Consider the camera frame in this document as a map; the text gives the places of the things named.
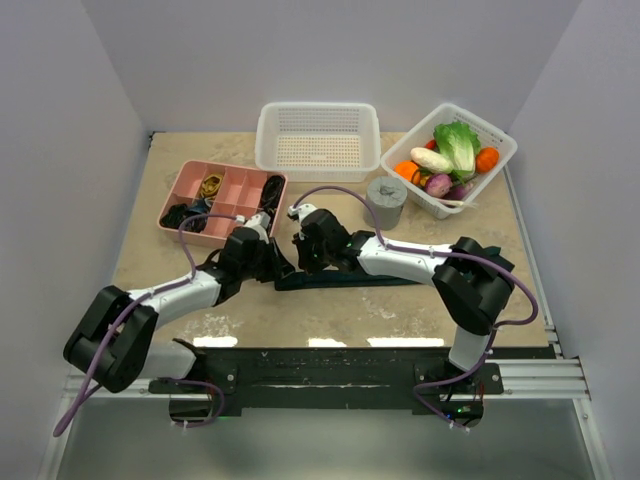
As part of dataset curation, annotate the rolled blue tie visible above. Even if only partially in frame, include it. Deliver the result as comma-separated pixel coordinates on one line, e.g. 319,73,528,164
184,198,213,233

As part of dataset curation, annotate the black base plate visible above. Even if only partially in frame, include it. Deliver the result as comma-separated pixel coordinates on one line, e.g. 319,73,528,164
149,347,504,424

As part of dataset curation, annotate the white empty basket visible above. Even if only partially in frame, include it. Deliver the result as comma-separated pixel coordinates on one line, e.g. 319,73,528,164
254,102,381,183

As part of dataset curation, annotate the grey cylinder roll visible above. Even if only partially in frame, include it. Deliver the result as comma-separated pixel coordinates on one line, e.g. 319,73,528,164
366,176,408,231

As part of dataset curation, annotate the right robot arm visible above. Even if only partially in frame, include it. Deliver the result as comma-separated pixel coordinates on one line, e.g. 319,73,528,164
288,204,514,393

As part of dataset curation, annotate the purple onion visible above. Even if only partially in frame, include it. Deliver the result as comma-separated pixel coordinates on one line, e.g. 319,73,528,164
424,173,453,198

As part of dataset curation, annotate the pink divided tray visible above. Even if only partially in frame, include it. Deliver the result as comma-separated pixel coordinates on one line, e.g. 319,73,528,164
158,160,288,249

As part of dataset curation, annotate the orange fruit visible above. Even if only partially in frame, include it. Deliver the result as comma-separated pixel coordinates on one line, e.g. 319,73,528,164
394,160,421,184
475,147,500,174

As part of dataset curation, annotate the white radish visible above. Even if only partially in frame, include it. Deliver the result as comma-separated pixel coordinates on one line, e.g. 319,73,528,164
410,147,453,174

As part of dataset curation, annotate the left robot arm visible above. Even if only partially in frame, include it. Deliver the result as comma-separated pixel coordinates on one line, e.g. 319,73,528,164
63,227,295,393

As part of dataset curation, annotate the rolled black tie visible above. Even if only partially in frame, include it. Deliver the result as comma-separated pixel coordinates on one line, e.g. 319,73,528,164
259,175,285,216
159,203,189,230

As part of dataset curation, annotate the white vegetable basket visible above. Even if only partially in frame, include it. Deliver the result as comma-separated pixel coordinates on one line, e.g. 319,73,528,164
381,103,517,219

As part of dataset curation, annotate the green lettuce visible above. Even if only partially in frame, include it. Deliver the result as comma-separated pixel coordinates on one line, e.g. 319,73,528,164
434,121,481,176

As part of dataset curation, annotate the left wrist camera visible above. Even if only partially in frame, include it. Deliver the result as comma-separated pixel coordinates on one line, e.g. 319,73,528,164
244,212,271,237

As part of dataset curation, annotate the rolled yellow tie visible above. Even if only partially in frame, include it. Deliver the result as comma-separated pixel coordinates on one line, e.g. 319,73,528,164
198,174,224,199

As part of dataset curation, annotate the orange fruit right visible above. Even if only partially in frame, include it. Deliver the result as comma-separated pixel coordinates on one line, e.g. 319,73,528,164
475,147,500,174

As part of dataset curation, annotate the rolled black tie left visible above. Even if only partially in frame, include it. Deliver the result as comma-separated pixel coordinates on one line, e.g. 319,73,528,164
159,203,189,230

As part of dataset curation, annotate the purple eggplant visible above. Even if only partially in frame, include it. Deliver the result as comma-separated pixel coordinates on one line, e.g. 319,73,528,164
444,182,474,201

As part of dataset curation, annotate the rolled black tie back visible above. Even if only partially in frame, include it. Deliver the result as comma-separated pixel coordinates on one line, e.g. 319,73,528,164
259,175,285,216

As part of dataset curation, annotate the dark green tie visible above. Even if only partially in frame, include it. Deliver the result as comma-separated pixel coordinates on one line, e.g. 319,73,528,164
273,244,516,292

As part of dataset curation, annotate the orange fruit left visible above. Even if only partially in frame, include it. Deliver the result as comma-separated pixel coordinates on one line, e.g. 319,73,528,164
394,160,421,184

